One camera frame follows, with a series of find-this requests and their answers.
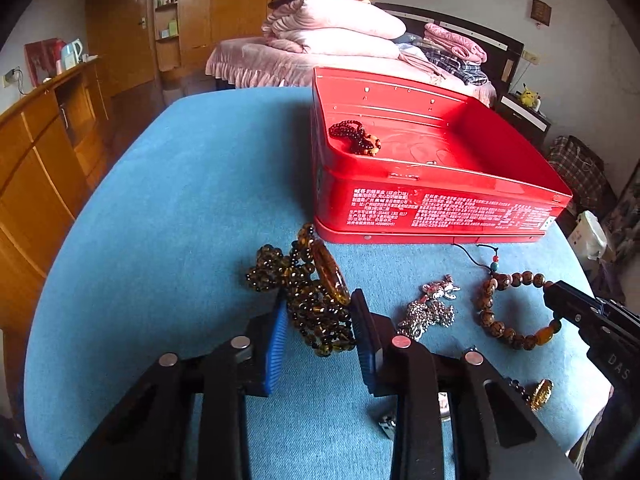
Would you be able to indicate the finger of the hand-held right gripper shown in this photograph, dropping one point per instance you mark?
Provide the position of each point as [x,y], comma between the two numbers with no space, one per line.
[570,305]

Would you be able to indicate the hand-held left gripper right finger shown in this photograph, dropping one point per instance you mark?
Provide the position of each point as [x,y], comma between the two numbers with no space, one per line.
[364,340]

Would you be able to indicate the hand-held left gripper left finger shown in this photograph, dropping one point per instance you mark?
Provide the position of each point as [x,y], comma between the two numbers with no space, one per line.
[275,345]

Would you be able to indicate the red tin box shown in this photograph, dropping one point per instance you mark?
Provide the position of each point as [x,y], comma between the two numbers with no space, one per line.
[425,210]

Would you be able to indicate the white trash bin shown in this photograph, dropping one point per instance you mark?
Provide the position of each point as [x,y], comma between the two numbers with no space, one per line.
[589,235]

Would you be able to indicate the plaid bag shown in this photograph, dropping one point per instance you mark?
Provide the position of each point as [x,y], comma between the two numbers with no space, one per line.
[580,170]

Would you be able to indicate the blue tablecloth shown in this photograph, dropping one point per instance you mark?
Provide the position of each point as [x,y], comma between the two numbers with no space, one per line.
[175,210]

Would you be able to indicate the dark nightstand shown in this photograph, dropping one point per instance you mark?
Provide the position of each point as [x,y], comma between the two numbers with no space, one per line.
[525,120]

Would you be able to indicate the yellow plush toy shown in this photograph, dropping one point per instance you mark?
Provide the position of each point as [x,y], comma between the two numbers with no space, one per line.
[528,96]

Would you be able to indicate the folded plaid clothes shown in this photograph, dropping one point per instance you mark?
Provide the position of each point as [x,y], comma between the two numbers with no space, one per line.
[460,70]

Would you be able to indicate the dark wooden bed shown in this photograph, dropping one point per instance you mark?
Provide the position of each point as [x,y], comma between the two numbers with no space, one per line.
[260,65]

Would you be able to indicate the folded pink blanket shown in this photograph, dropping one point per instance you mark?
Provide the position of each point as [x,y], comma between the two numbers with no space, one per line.
[455,40]

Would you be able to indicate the folded pink quilt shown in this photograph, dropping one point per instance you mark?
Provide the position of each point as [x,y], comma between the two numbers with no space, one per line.
[350,20]
[350,46]

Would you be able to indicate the light blue cloth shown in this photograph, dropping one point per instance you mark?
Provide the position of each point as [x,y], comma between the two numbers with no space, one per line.
[410,45]

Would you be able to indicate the wooden sideboard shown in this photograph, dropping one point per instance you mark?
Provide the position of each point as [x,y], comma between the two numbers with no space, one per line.
[40,160]

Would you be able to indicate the wooden door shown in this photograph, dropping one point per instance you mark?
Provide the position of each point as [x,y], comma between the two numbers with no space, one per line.
[120,40]

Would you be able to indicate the wooden wardrobe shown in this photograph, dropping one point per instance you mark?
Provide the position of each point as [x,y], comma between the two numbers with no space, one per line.
[235,0]

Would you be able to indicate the light blue electric kettle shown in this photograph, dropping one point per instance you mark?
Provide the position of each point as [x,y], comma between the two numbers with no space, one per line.
[71,55]

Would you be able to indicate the red framed picture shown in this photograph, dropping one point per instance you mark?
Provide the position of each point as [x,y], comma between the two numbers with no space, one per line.
[40,60]

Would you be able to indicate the brown wall calendar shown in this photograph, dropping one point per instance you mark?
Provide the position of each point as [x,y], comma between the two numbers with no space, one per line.
[541,11]

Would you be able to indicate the wall outlet with plug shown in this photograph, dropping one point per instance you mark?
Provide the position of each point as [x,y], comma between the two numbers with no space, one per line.
[11,78]

